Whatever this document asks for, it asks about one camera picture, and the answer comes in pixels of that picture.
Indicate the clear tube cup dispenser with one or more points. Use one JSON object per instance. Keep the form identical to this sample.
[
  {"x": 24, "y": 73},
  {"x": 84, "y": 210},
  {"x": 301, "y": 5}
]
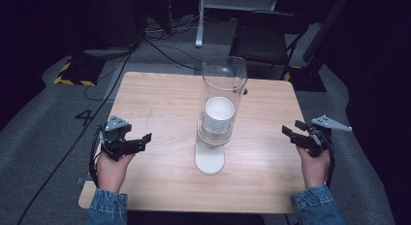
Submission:
[{"x": 210, "y": 157}]

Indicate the white cup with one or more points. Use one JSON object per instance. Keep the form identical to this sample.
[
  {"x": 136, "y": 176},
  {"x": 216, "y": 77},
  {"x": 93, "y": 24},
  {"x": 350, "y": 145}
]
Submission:
[{"x": 219, "y": 116}]

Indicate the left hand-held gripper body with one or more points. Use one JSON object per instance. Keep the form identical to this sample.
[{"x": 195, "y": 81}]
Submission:
[{"x": 113, "y": 134}]

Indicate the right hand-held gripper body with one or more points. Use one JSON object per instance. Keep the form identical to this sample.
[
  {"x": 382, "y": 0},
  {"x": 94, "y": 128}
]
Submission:
[{"x": 318, "y": 134}]

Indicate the black stand with slanted pole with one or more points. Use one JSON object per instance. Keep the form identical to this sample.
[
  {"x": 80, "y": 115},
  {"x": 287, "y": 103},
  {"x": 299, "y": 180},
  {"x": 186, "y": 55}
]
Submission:
[{"x": 311, "y": 73}]

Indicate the black folding chair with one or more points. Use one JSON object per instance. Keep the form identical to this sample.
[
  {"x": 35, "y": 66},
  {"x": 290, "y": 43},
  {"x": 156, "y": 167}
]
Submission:
[{"x": 263, "y": 40}]

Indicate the black base with yellow stripes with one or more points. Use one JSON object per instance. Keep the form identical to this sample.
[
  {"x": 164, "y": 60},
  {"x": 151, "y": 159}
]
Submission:
[{"x": 79, "y": 73}]

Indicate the white metal stand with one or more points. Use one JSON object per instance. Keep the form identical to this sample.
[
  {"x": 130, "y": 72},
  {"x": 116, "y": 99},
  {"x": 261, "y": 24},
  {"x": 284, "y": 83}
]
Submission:
[{"x": 201, "y": 27}]

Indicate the person's right hand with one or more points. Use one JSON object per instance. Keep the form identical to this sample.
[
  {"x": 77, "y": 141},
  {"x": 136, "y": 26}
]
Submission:
[{"x": 314, "y": 170}]

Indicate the person's left hand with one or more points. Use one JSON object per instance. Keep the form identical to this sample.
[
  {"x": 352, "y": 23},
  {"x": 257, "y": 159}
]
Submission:
[{"x": 111, "y": 173}]

